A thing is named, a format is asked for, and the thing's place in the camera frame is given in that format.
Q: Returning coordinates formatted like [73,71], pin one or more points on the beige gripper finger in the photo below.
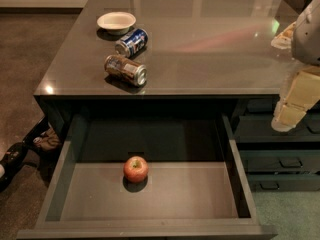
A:
[283,40]
[299,93]

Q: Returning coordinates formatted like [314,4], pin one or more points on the red apple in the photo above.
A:
[135,169]

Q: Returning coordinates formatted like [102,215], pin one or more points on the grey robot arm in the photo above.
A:
[305,44]

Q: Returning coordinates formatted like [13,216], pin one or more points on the closed middle drawer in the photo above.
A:
[281,160]

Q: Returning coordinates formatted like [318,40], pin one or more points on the closed drawer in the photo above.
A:
[284,183]
[281,160]

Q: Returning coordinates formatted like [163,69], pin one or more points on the closed lower drawer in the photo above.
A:
[284,183]

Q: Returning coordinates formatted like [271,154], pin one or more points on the open grey top drawer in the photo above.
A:
[196,187]

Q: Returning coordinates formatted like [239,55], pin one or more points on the dark counter cabinet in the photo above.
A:
[203,57]

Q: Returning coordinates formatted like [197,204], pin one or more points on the brown silver soda can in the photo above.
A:
[126,70]

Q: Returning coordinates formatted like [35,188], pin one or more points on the blue soda can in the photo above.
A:
[131,43]

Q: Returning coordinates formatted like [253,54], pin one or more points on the white bowl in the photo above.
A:
[116,23]

